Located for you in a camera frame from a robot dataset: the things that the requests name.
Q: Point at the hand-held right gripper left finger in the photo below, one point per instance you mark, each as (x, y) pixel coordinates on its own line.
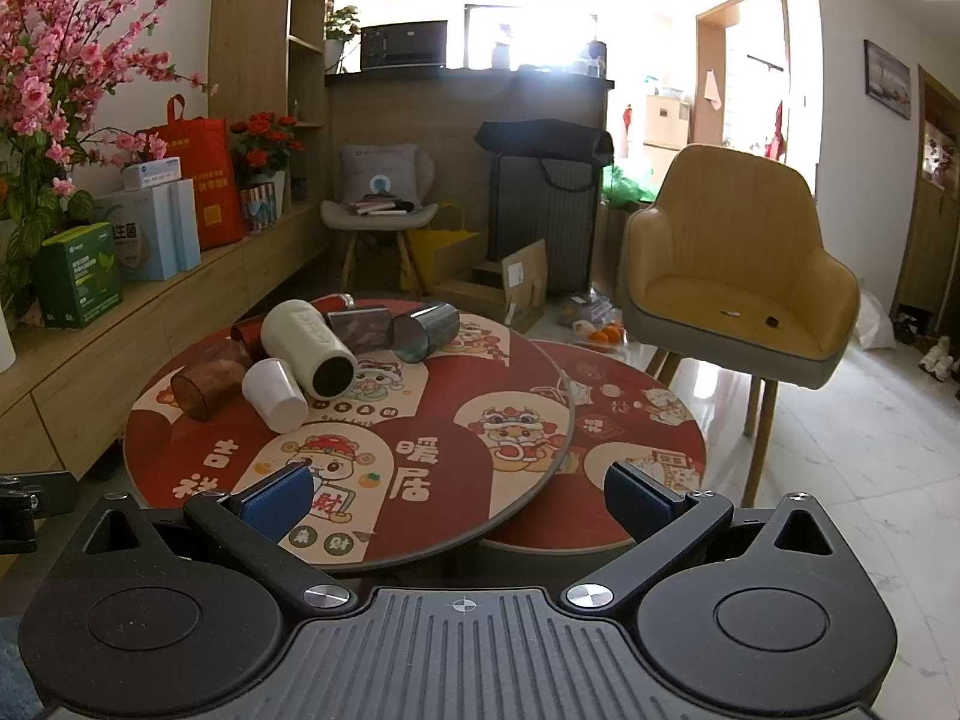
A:
(276, 501)

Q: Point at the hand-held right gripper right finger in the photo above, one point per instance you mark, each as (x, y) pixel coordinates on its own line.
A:
(637, 501)

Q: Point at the small white cup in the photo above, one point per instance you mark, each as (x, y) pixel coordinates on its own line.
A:
(274, 396)

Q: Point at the brown translucent cup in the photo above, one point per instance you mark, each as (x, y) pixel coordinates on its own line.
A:
(206, 386)

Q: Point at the cream tumbler cup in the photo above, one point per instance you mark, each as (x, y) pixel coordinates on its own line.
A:
(307, 345)

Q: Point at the dark red translucent cup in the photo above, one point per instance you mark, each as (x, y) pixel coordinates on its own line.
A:
(246, 337)

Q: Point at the grey-brown translucent cup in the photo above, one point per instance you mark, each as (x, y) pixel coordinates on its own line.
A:
(360, 328)

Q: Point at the blue-grey translucent cup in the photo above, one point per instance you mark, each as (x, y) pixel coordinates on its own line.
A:
(424, 331)

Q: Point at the small round red printed table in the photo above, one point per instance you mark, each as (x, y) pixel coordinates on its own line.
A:
(637, 420)

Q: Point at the bag of oranges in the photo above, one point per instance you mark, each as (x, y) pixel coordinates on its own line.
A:
(604, 334)

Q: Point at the large round red printed table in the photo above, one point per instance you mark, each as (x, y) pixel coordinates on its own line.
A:
(442, 397)

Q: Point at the low wooden cabinet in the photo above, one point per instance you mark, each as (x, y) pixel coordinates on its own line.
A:
(150, 345)

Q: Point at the red bottle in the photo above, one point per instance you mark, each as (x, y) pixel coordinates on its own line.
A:
(334, 303)

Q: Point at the green box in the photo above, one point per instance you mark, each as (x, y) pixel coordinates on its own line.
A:
(79, 277)

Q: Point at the open cardboard box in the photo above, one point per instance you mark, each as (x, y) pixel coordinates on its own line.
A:
(517, 274)

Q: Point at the yellow armchair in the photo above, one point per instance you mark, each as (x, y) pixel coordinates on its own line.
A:
(735, 240)

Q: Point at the patterned gift box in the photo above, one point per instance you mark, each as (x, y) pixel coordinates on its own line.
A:
(257, 208)

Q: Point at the white plastic bag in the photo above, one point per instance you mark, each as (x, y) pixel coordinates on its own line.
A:
(874, 322)

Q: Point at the yellow paper bag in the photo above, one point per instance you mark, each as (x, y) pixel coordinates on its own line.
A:
(442, 255)

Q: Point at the green plastic bag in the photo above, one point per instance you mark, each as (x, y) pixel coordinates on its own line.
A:
(630, 184)

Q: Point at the orange tote bag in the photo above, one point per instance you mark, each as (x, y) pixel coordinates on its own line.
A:
(214, 187)

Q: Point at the white shoes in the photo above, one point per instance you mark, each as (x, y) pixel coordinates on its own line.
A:
(939, 356)

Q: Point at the white shell chair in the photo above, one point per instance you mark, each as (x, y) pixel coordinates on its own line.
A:
(420, 187)

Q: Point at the grey printed cushion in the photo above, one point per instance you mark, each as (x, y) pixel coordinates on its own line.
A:
(375, 169)

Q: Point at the blue and white tissue box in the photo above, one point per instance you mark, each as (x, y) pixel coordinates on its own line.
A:
(154, 172)

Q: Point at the red rose plant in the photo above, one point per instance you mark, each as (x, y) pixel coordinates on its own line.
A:
(262, 139)

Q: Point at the black bag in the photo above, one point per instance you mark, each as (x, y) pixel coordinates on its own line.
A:
(540, 136)

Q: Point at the stacked cardboard boxes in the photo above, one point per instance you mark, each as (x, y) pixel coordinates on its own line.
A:
(666, 120)

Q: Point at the wooden door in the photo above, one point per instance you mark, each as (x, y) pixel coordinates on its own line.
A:
(930, 225)

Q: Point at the pink hanging towel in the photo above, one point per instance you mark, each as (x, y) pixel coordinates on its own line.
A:
(712, 88)

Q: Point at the wooden bar counter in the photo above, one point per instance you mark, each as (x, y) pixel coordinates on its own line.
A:
(450, 109)

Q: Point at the wooden shelf unit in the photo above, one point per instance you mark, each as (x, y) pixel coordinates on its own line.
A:
(247, 30)

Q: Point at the black microwave oven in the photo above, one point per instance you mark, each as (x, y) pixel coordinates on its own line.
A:
(403, 45)

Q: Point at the green potted plant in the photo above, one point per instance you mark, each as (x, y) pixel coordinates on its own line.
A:
(341, 26)

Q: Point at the pink blossom branches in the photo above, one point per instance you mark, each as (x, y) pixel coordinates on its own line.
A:
(52, 37)

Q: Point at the framed wall picture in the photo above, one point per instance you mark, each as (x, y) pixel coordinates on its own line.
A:
(887, 80)

